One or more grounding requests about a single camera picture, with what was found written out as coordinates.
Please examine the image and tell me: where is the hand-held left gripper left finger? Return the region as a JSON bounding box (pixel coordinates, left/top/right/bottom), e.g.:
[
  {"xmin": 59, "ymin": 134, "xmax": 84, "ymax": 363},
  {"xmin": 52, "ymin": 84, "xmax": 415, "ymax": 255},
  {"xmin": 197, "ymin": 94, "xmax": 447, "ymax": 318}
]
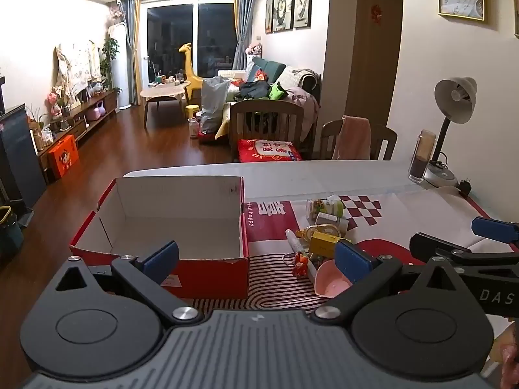
[{"xmin": 53, "ymin": 240, "xmax": 205, "ymax": 327}]

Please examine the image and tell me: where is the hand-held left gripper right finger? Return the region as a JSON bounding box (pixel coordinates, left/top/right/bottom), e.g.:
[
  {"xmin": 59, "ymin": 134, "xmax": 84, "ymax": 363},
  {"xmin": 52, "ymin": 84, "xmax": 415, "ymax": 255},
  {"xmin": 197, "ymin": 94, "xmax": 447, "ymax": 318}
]
[{"xmin": 314, "ymin": 239, "xmax": 467, "ymax": 327}]

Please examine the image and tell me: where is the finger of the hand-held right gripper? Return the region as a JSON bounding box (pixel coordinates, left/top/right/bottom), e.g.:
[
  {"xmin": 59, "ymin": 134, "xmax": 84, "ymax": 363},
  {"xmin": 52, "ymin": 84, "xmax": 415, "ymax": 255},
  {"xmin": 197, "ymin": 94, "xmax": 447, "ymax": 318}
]
[
  {"xmin": 409, "ymin": 232, "xmax": 519, "ymax": 268},
  {"xmin": 471, "ymin": 217, "xmax": 519, "ymax": 248}
]

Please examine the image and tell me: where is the small yellow box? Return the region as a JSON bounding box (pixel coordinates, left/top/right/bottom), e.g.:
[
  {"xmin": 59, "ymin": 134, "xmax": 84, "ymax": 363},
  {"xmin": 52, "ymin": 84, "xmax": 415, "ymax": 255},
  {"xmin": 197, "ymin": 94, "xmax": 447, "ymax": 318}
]
[{"xmin": 308, "ymin": 236, "xmax": 340, "ymax": 258}]

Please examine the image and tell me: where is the yellow clear correction tape dispenser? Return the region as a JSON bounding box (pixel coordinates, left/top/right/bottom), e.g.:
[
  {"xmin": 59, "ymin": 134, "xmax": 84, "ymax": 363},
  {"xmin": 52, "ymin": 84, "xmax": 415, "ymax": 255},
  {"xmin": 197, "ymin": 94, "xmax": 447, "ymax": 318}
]
[{"xmin": 296, "ymin": 225, "xmax": 345, "ymax": 248}]

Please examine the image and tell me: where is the silver-capped white jar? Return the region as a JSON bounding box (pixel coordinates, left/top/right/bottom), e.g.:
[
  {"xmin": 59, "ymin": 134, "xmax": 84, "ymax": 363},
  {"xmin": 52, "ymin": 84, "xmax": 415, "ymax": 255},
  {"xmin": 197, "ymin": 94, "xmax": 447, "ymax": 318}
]
[{"xmin": 315, "ymin": 212, "xmax": 349, "ymax": 231}]

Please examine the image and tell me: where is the red cardboard box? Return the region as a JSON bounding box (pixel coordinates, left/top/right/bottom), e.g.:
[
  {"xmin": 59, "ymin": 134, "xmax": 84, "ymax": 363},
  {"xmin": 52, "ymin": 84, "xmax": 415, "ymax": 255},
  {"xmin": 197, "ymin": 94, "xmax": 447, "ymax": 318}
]
[{"xmin": 69, "ymin": 176, "xmax": 250, "ymax": 301}]

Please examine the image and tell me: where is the red figure keychain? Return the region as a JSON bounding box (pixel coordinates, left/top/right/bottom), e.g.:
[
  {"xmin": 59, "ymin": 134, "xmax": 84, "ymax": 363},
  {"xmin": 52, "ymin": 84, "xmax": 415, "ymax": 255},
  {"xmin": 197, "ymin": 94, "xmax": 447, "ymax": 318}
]
[{"xmin": 284, "ymin": 251, "xmax": 309, "ymax": 278}]

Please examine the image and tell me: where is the white green marker pen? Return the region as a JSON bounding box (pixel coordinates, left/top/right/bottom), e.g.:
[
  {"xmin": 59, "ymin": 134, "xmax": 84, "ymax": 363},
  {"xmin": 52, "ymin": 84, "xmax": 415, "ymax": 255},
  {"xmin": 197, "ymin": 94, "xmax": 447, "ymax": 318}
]
[{"xmin": 286, "ymin": 229, "xmax": 319, "ymax": 282}]

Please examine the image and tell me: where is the clear jar with green lid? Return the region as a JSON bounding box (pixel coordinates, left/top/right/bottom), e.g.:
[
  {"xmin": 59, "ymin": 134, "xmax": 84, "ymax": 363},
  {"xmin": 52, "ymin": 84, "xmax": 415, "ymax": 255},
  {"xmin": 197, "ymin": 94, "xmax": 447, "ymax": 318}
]
[{"xmin": 305, "ymin": 198, "xmax": 345, "ymax": 219}]

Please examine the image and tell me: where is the person's right hand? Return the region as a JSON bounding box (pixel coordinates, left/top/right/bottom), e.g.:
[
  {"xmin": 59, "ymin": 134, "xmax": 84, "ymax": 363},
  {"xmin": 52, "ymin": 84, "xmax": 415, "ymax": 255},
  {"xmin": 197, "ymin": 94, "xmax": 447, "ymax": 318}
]
[{"xmin": 501, "ymin": 322, "xmax": 519, "ymax": 389}]

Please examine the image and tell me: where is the red white printed tablecloth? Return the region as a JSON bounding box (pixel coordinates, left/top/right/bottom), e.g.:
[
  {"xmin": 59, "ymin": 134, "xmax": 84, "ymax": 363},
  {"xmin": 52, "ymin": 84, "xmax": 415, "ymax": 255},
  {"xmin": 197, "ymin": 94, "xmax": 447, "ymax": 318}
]
[{"xmin": 190, "ymin": 186, "xmax": 519, "ymax": 317}]

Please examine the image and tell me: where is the glass tumbler with brown contents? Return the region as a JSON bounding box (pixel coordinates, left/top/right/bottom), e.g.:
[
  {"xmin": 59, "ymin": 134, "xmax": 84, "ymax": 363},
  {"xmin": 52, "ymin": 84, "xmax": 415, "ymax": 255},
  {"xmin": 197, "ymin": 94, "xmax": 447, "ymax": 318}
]
[{"xmin": 408, "ymin": 130, "xmax": 437, "ymax": 183}]

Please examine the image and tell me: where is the pink towel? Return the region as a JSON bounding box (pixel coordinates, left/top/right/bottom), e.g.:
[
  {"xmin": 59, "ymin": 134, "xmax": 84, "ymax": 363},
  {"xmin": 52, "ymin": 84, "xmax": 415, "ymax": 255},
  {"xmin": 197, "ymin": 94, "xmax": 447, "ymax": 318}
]
[{"xmin": 332, "ymin": 115, "xmax": 371, "ymax": 160}]

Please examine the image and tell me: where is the grey desk lamp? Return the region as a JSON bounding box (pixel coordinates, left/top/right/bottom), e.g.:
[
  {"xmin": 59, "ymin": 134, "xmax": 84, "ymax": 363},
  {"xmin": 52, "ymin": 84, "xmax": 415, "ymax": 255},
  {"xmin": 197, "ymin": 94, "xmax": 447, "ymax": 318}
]
[{"xmin": 424, "ymin": 76, "xmax": 478, "ymax": 187}]

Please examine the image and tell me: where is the red printed cushion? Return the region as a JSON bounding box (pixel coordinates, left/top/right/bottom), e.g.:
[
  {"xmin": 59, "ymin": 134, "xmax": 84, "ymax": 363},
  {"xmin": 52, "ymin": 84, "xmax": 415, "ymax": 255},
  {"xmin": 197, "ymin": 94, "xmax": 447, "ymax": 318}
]
[{"xmin": 237, "ymin": 138, "xmax": 303, "ymax": 163}]

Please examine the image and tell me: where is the orange gift box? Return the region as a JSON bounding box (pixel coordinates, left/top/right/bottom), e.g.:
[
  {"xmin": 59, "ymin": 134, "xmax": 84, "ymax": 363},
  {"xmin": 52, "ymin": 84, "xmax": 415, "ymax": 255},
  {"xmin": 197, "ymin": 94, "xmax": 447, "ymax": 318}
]
[{"xmin": 47, "ymin": 135, "xmax": 79, "ymax": 179}]

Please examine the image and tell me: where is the teal bin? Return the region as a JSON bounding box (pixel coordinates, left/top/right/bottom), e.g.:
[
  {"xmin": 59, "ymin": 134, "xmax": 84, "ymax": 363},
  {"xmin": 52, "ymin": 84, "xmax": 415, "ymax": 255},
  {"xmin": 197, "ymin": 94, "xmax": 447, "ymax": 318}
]
[{"xmin": 0, "ymin": 206, "xmax": 25, "ymax": 260}]

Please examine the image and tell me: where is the wooden TV cabinet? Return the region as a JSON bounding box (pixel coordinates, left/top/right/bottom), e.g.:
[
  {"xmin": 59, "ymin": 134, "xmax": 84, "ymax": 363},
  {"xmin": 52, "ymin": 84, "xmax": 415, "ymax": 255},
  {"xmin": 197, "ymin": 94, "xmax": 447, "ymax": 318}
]
[{"xmin": 36, "ymin": 89, "xmax": 118, "ymax": 171}]

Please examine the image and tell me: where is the grey plastic bag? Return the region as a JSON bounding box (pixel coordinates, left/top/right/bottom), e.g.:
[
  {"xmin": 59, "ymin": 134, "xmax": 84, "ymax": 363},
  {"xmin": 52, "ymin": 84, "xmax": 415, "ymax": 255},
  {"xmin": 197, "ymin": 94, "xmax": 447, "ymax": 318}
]
[{"xmin": 199, "ymin": 77, "xmax": 232, "ymax": 134}]

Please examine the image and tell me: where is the pink blanket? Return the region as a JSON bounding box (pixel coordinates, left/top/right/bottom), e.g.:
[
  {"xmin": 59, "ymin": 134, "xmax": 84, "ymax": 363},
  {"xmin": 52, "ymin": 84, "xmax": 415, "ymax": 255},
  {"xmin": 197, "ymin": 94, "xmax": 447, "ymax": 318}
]
[{"xmin": 284, "ymin": 85, "xmax": 321, "ymax": 130}]

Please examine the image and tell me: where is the wooden coffee table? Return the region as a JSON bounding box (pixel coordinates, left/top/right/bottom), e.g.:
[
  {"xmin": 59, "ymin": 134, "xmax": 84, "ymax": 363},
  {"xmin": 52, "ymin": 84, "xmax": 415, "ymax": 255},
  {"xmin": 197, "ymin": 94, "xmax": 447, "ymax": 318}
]
[{"xmin": 140, "ymin": 82, "xmax": 192, "ymax": 128}]

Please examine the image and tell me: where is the dark blue cabinet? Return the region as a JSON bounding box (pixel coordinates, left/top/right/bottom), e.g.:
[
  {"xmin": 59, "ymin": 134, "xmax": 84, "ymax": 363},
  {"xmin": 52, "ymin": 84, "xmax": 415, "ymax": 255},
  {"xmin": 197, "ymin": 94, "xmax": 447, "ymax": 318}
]
[{"xmin": 0, "ymin": 103, "xmax": 47, "ymax": 211}]

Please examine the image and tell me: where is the wooden slat-back chair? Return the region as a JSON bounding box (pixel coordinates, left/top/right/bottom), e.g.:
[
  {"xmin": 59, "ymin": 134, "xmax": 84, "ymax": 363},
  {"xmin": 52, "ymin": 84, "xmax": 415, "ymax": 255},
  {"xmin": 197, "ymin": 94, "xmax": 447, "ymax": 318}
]
[{"xmin": 229, "ymin": 99, "xmax": 306, "ymax": 163}]

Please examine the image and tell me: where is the yellow giraffe toy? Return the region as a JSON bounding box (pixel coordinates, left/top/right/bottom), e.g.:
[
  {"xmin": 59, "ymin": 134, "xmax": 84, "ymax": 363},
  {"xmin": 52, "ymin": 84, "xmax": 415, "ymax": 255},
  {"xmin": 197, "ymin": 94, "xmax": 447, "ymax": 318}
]
[{"xmin": 178, "ymin": 42, "xmax": 203, "ymax": 104}]

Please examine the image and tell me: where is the dark garment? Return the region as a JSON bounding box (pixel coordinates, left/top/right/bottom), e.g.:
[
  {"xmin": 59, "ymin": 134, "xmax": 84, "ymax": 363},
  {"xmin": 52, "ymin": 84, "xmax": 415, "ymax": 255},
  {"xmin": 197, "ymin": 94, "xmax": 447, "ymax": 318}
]
[{"xmin": 233, "ymin": 81, "xmax": 272, "ymax": 100}]

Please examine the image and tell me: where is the wooden door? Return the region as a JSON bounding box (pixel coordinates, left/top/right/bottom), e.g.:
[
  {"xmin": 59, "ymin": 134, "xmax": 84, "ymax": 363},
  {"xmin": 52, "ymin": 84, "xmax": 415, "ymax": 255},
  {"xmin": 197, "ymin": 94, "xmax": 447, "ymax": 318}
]
[{"xmin": 344, "ymin": 0, "xmax": 404, "ymax": 130}]

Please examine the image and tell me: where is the white tower air conditioner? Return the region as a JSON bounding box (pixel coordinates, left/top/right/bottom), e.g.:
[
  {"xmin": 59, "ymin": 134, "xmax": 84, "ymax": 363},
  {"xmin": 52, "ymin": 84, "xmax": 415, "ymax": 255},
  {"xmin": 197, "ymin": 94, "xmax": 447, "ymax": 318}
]
[{"xmin": 109, "ymin": 24, "xmax": 132, "ymax": 110}]

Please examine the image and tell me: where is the green white sofa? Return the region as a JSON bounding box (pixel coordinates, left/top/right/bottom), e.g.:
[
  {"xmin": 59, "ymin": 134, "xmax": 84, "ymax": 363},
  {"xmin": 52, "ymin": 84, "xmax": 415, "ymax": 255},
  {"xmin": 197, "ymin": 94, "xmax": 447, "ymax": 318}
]
[{"xmin": 219, "ymin": 57, "xmax": 323, "ymax": 138}]

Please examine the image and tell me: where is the white hanging cloth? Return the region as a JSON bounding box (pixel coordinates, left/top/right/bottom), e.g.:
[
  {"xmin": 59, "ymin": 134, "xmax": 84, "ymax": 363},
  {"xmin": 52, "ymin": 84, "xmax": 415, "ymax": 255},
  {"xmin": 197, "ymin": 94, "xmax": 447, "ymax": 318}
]
[{"xmin": 54, "ymin": 41, "xmax": 102, "ymax": 90}]

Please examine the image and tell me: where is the green potted plant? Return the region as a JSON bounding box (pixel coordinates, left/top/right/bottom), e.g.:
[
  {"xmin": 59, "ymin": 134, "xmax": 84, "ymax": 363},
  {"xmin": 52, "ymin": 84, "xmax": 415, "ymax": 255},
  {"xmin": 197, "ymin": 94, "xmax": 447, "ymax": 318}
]
[{"xmin": 99, "ymin": 38, "xmax": 122, "ymax": 90}]

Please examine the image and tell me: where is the glass sliding door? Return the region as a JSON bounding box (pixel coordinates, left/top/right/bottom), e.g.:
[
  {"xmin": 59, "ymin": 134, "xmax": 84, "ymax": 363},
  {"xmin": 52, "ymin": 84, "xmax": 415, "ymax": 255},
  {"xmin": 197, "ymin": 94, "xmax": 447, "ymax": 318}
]
[{"xmin": 147, "ymin": 3, "xmax": 236, "ymax": 86}]

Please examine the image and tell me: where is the grey yellow curtain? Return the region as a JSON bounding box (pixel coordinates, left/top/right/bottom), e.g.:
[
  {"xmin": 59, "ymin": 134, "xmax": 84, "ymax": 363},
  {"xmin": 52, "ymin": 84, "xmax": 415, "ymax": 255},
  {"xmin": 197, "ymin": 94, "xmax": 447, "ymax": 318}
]
[
  {"xmin": 122, "ymin": 0, "xmax": 142, "ymax": 106},
  {"xmin": 233, "ymin": 0, "xmax": 255, "ymax": 71}
]

